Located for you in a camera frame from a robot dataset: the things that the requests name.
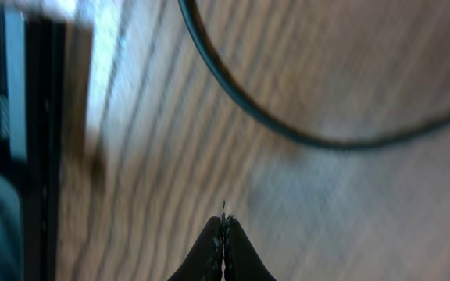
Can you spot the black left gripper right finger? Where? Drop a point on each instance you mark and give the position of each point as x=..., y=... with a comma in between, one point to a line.
x=242, y=262

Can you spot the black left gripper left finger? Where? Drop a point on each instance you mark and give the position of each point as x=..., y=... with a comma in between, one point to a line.
x=204, y=260

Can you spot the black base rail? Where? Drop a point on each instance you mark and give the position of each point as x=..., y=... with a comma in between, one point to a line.
x=32, y=50

